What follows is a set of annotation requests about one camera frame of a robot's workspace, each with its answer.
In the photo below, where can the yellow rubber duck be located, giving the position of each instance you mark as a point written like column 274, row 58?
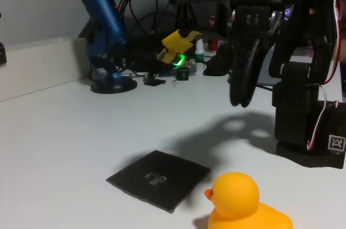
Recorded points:
column 235, row 194

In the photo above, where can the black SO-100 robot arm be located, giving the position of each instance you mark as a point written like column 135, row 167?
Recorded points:
column 297, row 91

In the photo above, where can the black monitor stand base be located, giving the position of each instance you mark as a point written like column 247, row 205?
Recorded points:
column 154, row 82

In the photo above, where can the black square pad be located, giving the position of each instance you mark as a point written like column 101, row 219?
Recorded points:
column 178, row 169

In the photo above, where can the black computer mouse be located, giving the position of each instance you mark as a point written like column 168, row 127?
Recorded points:
column 216, row 64

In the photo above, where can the red soda can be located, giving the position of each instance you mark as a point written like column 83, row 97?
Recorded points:
column 215, row 44

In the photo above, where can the white spray bottle green label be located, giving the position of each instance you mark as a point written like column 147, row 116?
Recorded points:
column 200, row 59

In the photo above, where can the small black cube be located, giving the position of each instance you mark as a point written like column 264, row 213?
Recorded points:
column 183, row 73

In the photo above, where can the black tripod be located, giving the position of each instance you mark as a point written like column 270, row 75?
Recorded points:
column 183, row 15

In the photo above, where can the black audio mixer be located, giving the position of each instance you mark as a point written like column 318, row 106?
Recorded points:
column 140, row 53

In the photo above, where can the white fiducial tag sticker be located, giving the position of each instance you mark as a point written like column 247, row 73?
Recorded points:
column 336, row 142

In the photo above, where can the blue desk microphone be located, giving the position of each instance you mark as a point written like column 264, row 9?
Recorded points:
column 105, row 15

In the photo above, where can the white shelf board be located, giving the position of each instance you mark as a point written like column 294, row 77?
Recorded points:
column 40, row 64

